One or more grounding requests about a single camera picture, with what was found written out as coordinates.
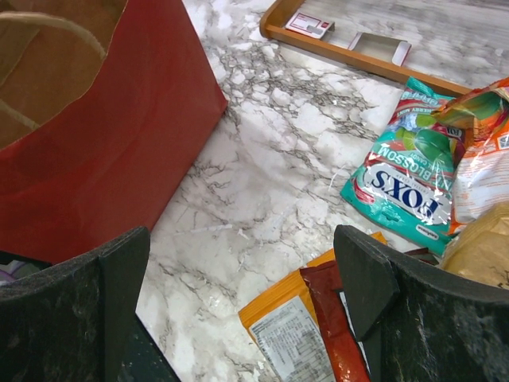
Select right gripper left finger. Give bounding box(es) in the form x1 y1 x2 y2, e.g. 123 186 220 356
1 227 178 381

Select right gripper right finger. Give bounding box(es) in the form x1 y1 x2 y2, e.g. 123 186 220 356
333 225 508 381

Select red white chip bag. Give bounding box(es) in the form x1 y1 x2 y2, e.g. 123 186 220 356
298 246 441 382

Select gold snack bag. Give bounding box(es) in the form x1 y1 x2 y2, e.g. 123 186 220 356
439 202 508 290

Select green Fox's mint bag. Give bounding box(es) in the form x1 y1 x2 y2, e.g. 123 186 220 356
340 77 465 256

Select small orange candy packet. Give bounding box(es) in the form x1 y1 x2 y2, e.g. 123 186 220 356
432 78 508 235

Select red brown paper bag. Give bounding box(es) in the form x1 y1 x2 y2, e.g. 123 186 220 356
1 1 227 263

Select wooden two-tier rack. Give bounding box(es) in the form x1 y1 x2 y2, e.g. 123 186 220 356
258 0 474 97

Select small red white card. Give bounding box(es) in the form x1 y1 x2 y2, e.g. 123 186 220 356
285 11 335 40

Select small white frame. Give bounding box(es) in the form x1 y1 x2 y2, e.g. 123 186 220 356
348 32 411 66

